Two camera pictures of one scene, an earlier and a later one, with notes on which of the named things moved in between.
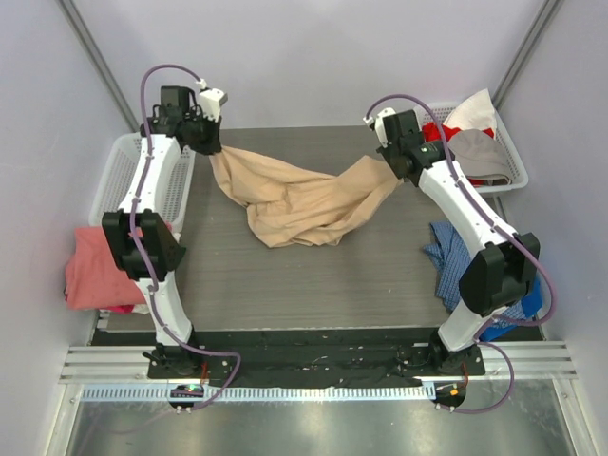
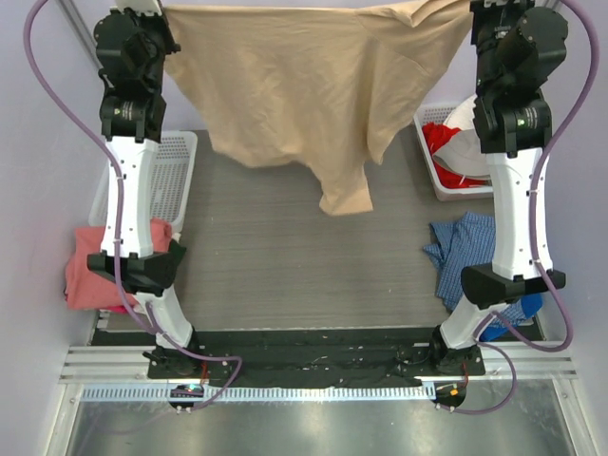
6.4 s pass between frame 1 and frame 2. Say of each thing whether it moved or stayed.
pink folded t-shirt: stayed
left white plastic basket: stayed
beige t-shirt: moved
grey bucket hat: stayed
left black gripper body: moved
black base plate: stayed
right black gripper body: moved
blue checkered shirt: stayed
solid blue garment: stayed
